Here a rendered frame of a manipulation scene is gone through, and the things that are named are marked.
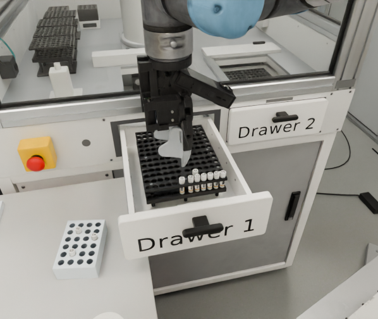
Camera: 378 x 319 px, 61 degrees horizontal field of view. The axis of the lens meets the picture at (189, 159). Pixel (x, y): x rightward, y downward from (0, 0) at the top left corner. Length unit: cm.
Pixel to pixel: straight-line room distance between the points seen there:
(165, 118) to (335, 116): 65
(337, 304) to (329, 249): 110
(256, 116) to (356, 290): 47
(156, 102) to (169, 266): 92
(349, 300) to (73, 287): 54
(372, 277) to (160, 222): 45
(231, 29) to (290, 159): 78
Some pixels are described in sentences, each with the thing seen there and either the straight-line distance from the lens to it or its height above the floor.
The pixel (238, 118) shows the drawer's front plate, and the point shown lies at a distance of 89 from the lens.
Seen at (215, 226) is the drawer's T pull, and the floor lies 91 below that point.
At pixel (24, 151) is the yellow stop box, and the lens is 85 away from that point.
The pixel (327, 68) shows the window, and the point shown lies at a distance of 99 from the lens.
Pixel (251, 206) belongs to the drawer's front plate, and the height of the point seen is 91.
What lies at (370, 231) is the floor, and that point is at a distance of 199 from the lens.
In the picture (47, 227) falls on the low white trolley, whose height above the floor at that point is 76.
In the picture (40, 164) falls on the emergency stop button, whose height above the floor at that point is 88.
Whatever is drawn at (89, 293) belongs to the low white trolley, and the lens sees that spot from 71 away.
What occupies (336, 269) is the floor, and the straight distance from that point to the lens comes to 176.
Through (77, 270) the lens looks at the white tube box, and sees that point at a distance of 71.
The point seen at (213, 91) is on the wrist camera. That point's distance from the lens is 55.
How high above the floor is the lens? 136
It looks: 38 degrees down
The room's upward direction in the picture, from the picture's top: straight up
